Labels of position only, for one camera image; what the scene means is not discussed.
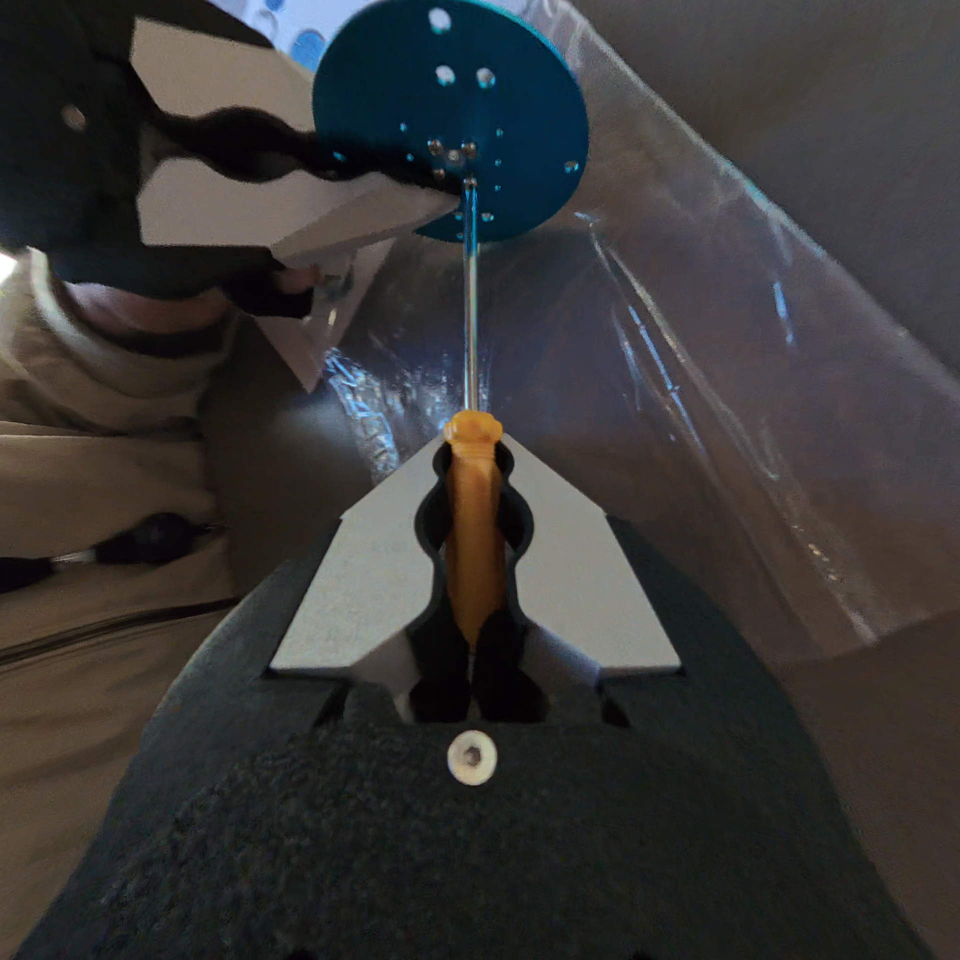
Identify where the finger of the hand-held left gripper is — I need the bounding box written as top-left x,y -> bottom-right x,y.
129,18 -> 340,163
137,153 -> 462,271

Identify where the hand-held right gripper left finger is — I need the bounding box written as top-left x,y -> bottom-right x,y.
268,437 -> 474,723

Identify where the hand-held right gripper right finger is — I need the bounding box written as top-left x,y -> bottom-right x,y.
478,441 -> 684,723

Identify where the yellow-handled screwdriver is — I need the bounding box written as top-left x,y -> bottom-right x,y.
442,176 -> 505,654

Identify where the blue round metal disc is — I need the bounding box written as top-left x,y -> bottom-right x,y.
311,0 -> 591,245

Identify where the person's left forearm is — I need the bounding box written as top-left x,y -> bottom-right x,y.
0,247 -> 249,440

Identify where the person's left hand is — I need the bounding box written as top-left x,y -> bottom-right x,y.
69,267 -> 324,336

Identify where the white assembly instruction sheet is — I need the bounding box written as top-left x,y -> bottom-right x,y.
202,0 -> 396,395

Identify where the clear plastic bag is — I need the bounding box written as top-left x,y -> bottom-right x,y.
318,0 -> 960,665

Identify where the person's beige jacket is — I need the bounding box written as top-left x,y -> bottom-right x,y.
0,420 -> 249,946

